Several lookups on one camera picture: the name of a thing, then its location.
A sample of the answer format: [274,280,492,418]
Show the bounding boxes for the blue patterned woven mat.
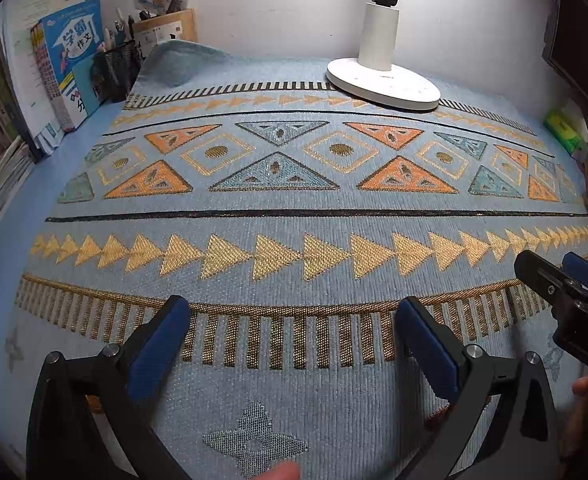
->
[4,40,588,480]

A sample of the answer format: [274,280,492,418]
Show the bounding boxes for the small white blue card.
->
[34,120,65,153]

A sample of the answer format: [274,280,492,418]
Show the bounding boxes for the person's right hand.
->
[558,373,588,462]

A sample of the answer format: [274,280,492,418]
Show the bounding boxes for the green tissue pack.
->
[544,100,588,156]

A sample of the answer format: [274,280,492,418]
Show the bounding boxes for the cardboard box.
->
[131,8,197,58]

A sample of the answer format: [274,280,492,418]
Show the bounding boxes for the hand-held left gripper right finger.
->
[395,296,560,480]

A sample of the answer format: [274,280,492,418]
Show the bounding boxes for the teal notebook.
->
[71,60,107,118]

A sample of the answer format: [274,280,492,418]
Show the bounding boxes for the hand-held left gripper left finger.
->
[26,295,192,480]

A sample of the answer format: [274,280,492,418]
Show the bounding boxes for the black mesh pen holder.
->
[91,40,142,106]

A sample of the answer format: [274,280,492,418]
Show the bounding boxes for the white desk lamp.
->
[325,0,441,112]

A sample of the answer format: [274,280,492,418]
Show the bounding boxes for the person's left hand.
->
[263,463,303,480]

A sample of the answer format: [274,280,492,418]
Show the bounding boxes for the blue cover book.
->
[30,0,106,133]

